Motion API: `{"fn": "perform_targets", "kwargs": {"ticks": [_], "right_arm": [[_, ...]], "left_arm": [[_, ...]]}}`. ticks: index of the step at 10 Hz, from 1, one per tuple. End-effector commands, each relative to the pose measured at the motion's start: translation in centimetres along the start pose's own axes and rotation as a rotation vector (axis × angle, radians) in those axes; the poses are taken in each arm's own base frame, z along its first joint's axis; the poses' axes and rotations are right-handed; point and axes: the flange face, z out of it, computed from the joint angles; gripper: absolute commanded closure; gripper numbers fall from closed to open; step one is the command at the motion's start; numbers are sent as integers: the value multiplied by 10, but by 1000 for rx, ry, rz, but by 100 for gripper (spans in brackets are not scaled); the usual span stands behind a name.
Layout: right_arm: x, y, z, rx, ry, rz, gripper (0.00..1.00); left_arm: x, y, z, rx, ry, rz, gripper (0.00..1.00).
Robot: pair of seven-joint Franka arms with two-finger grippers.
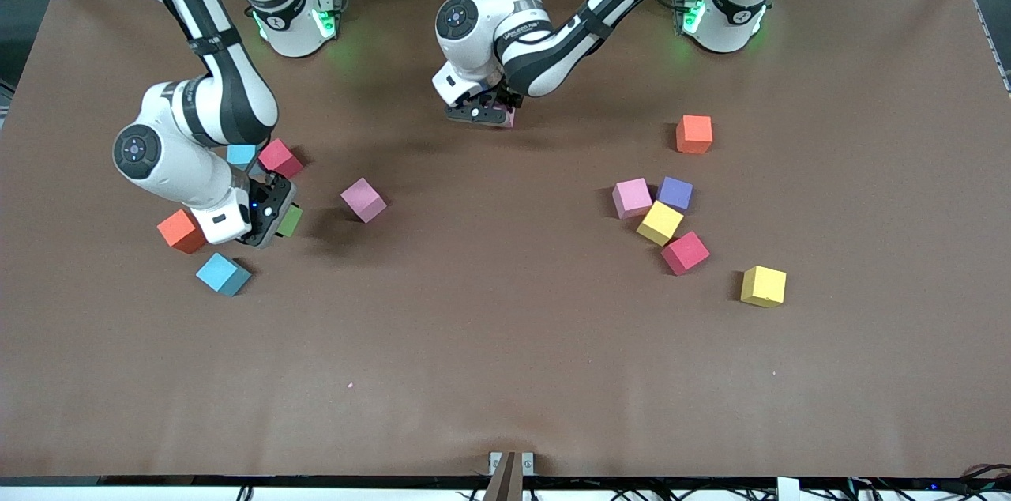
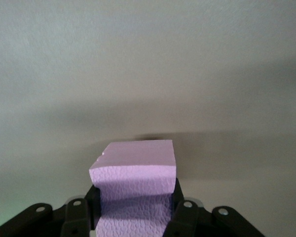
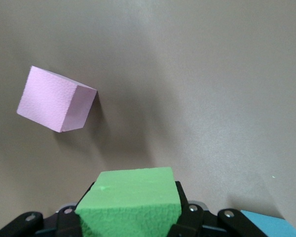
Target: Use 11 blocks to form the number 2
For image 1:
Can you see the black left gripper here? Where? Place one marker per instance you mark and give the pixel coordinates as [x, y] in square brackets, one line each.
[501, 99]

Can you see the grey camera pole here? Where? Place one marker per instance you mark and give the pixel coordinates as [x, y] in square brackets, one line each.
[505, 485]

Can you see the orange foam cube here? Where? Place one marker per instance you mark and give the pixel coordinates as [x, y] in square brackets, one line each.
[180, 231]
[693, 133]

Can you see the white table frame rail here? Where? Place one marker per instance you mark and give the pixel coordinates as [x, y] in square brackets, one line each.
[158, 494]

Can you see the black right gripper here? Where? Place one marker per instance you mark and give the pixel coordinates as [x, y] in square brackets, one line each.
[261, 193]

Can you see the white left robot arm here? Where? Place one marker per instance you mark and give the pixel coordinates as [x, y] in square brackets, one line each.
[494, 15]

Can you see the purple foam cube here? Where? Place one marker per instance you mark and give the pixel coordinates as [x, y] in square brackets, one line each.
[677, 193]

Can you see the green foam cube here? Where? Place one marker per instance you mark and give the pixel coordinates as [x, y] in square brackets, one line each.
[291, 220]

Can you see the metal bracket plate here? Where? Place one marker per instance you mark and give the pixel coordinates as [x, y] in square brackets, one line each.
[528, 463]

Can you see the cyan foam cube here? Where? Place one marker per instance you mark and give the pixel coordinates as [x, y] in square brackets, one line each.
[223, 273]
[241, 155]

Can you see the red foam cube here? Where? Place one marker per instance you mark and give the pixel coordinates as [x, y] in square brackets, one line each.
[279, 159]
[685, 252]

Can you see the yellow foam cube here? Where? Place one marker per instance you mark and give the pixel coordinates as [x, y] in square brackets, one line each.
[763, 285]
[659, 222]

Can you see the pink foam cube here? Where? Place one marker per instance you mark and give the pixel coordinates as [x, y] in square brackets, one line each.
[508, 118]
[363, 200]
[632, 197]

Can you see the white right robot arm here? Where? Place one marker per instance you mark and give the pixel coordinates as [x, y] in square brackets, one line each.
[170, 165]

